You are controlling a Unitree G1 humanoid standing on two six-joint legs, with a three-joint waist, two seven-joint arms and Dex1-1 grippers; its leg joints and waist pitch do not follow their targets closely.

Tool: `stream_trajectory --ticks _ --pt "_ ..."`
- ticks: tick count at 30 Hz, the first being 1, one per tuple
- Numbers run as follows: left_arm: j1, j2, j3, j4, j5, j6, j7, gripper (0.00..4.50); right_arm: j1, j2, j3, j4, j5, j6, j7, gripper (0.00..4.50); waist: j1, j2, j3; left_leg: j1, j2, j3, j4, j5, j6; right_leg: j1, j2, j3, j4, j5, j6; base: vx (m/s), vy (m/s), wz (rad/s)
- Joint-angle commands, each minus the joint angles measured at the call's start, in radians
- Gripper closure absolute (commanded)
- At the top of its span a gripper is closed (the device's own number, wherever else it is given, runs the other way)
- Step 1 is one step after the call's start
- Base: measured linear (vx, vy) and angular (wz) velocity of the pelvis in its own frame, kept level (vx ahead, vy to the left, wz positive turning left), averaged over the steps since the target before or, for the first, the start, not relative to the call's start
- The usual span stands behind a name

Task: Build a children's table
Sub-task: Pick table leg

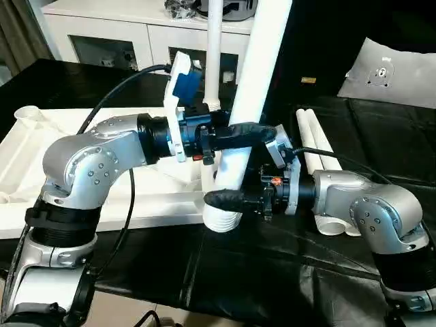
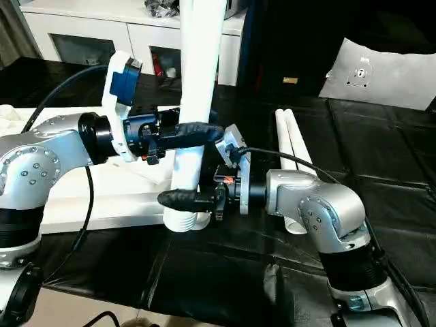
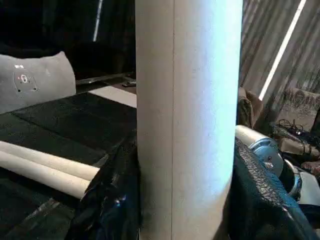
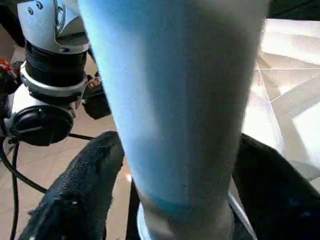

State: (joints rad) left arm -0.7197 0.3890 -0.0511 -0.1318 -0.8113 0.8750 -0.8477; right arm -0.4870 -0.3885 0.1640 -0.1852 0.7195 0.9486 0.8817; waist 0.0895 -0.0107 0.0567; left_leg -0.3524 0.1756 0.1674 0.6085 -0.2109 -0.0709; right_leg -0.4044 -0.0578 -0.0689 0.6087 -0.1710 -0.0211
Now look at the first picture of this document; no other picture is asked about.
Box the white plastic table leg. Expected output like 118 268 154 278
304 108 362 238
202 0 225 112
202 0 294 234
294 108 345 236

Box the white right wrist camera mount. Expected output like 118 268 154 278
264 123 303 216

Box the white plastic table top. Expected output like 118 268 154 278
0 106 241 242

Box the grey printed cushion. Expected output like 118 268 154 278
336 36 436 110

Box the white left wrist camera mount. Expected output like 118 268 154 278
162 50 206 164

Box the white cabinet with glass doors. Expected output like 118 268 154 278
42 0 260 90

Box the black work mat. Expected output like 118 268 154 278
0 57 436 327

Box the grey helmet with black strap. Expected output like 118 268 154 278
196 0 257 22

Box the brown curtain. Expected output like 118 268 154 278
0 0 55 78

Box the black sofa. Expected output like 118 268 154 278
268 0 436 103

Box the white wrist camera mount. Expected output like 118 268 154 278
264 123 303 216
162 50 206 164

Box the metal parts clutter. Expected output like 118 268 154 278
164 0 198 20

